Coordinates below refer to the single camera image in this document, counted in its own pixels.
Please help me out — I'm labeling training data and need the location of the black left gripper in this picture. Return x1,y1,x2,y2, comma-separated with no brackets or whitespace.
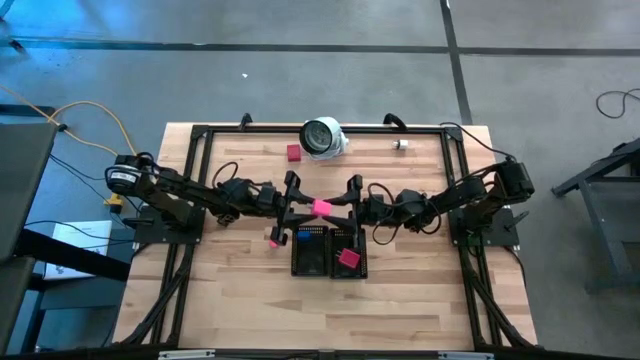
255,170,318,248

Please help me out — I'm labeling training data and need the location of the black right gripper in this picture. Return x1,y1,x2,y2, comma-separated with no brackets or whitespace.
327,173,387,250

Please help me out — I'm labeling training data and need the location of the black slotted plastic basket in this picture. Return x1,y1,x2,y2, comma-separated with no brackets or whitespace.
328,227,369,280
290,224,330,277

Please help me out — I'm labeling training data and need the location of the white cylinder with black rim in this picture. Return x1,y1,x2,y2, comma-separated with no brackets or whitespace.
298,116,350,161

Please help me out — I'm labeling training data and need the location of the white paper sheet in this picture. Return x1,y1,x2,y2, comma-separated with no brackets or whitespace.
42,219,114,280

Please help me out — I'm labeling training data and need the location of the black metal beam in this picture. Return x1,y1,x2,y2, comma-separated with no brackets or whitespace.
14,228,131,282

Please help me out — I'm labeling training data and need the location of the black metal side table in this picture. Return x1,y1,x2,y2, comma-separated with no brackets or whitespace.
552,137,640,294

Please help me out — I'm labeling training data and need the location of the dark grey desk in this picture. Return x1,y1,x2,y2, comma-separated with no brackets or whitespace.
0,122,59,264

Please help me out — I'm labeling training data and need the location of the black aluminium rig frame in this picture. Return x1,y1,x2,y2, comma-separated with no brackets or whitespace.
119,122,539,349

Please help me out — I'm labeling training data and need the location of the black cable to right arm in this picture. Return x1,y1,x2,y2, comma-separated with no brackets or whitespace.
439,121,516,161

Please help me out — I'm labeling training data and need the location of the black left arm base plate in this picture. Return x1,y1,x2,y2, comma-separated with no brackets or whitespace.
133,207,206,245

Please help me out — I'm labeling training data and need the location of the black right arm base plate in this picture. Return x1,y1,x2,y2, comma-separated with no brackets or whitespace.
447,207,521,247

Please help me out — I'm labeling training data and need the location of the black cable conduit bundle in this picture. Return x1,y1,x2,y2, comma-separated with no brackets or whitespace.
117,243,196,347
459,247,539,349

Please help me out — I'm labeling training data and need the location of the yellow extension cable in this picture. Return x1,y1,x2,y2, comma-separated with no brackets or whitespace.
0,84,139,209

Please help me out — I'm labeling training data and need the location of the silver metal bracket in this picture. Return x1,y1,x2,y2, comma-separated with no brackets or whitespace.
438,351,495,360
158,349,216,360

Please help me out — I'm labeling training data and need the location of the black cable on floor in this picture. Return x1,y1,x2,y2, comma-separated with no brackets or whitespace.
594,88,640,120

